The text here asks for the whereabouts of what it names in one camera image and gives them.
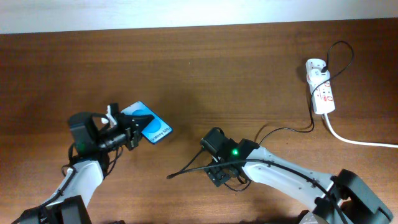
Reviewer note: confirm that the blue Galaxy smartphone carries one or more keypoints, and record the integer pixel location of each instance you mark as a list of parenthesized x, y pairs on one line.
[(157, 129)]

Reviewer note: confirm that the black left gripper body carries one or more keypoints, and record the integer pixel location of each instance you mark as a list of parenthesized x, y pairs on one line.
[(126, 135)]

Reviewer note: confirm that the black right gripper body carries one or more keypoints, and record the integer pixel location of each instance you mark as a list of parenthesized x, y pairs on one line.
[(216, 173)]

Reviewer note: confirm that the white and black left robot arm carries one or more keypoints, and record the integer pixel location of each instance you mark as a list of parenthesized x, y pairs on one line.
[(95, 136)]

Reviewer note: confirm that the white power strip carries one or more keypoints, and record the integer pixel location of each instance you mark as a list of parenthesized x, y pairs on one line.
[(322, 99)]

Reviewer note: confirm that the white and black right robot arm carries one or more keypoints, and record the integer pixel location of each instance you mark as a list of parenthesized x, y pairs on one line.
[(342, 198)]

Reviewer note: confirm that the white charger plug adapter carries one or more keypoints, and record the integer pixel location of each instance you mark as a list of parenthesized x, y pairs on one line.
[(315, 76)]

